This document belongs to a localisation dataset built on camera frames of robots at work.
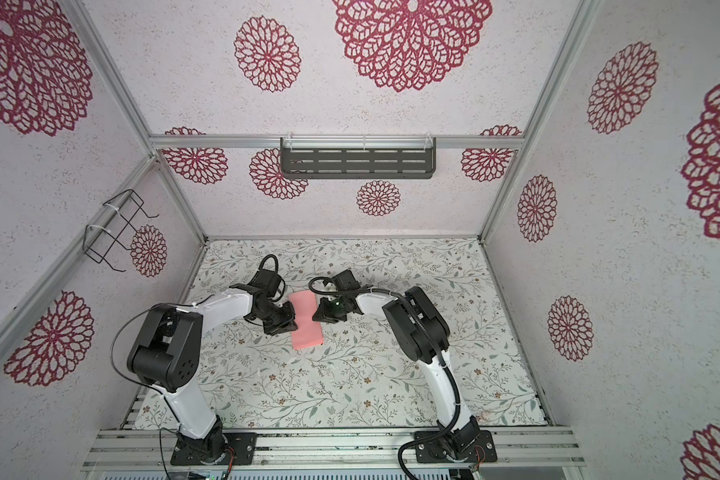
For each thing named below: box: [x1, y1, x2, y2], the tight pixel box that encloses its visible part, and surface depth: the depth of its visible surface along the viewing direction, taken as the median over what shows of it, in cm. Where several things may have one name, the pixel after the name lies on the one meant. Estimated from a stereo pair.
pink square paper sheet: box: [288, 290, 324, 350], surface depth 97 cm
